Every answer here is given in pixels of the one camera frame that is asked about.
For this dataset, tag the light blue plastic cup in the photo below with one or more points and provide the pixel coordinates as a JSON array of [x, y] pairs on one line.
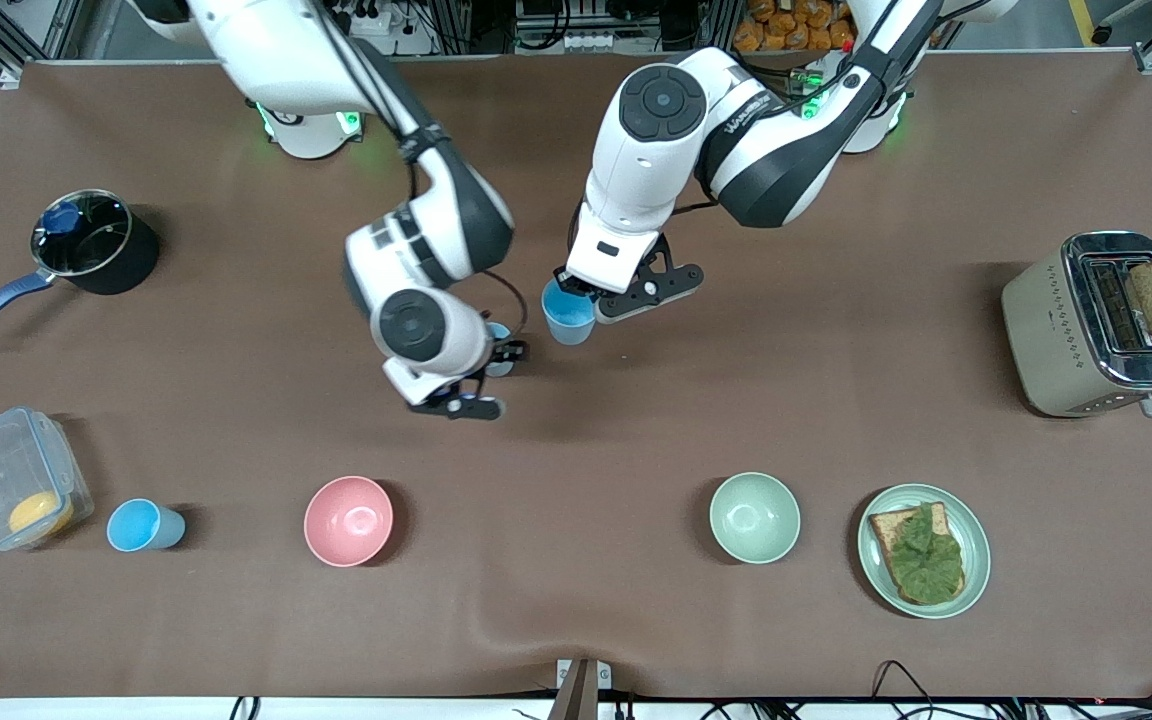
[[568, 322], [141, 526], [501, 331]]

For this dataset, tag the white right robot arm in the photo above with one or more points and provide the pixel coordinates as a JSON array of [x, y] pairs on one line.
[[276, 45]]

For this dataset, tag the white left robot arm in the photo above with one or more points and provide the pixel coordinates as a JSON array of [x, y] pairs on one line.
[[786, 170]]

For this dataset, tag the brown table cloth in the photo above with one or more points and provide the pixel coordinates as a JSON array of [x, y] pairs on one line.
[[576, 470]]

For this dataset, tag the pink bowl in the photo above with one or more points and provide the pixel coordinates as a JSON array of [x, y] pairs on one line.
[[348, 520]]

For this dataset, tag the pale green bowl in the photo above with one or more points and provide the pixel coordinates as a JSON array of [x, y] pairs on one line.
[[754, 518]]

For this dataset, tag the bag of orange buns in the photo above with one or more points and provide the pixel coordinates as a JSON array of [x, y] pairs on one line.
[[796, 28]]

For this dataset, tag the metal table clamp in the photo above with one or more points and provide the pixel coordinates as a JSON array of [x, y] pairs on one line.
[[583, 685]]

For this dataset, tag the brown toast slice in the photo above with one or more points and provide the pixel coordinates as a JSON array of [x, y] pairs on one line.
[[884, 530]]

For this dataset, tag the white power strip black plugs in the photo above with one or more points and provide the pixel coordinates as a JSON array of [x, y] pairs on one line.
[[376, 20]]

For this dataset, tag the green lettuce leaf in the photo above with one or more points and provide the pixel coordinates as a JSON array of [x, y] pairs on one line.
[[926, 560]]

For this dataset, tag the glass lid blue knob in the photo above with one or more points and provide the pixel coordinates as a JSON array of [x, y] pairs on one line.
[[86, 235]]

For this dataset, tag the silver beige toaster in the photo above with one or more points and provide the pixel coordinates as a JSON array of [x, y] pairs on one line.
[[1051, 340]]

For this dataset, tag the pale green plate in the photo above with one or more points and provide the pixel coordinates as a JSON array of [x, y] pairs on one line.
[[976, 555]]

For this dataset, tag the yellow round food item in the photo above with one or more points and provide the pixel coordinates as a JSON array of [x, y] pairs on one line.
[[39, 513]]

